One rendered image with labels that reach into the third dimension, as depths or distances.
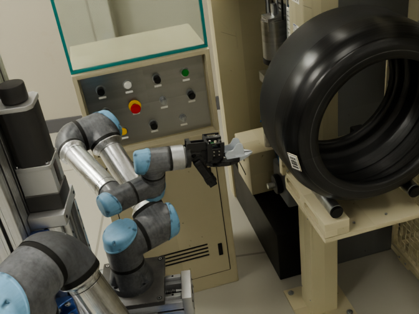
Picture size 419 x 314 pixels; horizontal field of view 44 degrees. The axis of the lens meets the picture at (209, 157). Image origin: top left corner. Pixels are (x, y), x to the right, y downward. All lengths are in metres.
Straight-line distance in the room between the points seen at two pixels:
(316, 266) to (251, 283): 0.50
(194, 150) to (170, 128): 0.72
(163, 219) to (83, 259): 0.69
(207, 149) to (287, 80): 0.31
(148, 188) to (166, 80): 0.70
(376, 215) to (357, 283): 0.94
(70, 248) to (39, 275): 0.09
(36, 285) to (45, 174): 0.35
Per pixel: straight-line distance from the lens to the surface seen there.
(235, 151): 1.60
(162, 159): 1.54
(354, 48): 1.50
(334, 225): 1.77
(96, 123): 1.88
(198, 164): 1.58
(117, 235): 1.70
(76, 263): 1.08
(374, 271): 2.86
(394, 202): 1.97
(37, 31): 4.40
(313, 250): 2.34
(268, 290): 2.75
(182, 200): 2.40
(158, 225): 1.74
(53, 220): 1.32
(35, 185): 1.30
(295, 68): 1.54
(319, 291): 2.52
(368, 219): 1.88
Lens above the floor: 1.97
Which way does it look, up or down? 31 degrees down
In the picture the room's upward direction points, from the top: 8 degrees counter-clockwise
